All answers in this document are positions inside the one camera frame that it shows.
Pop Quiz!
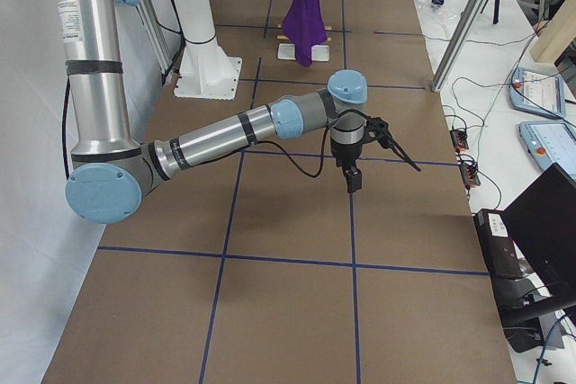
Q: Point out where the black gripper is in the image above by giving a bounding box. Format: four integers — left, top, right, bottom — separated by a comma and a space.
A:
330, 140, 363, 193

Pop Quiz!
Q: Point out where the purple microfiber towel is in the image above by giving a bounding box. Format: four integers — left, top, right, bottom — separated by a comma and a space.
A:
282, 0, 328, 67

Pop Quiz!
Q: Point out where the white towel rack base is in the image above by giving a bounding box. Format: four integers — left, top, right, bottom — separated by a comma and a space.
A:
276, 43, 330, 62

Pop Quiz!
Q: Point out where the upper black orange hub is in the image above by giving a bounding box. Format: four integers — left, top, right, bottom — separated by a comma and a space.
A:
450, 129, 469, 153

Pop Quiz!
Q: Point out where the black mini computer box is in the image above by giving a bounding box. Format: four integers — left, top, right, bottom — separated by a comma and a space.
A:
473, 209, 523, 280

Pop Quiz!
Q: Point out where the lower blue teach pendant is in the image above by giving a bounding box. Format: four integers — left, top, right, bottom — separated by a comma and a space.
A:
518, 121, 576, 179

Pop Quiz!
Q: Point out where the blue teach pendant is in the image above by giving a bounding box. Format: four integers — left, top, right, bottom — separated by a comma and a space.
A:
509, 67, 566, 119
518, 121, 576, 179

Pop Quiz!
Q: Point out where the upper blue teach pendant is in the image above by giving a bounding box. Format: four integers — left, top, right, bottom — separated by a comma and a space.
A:
509, 67, 566, 119

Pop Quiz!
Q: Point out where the black computer monitor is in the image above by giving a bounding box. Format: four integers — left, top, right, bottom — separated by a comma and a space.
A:
501, 163, 575, 293

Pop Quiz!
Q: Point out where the black monitor stand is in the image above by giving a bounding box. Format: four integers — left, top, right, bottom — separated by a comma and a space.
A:
491, 277, 575, 353

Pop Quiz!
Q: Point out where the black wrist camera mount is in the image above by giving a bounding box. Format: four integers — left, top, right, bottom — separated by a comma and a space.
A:
362, 116, 421, 172

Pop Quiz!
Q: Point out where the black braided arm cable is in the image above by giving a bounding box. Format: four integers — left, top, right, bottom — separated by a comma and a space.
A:
251, 109, 361, 179

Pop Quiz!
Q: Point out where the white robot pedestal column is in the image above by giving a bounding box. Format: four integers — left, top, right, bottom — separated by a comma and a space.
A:
174, 0, 242, 101

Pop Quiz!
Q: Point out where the aluminium frame post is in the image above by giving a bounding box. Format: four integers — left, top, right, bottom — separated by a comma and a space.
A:
431, 0, 487, 93

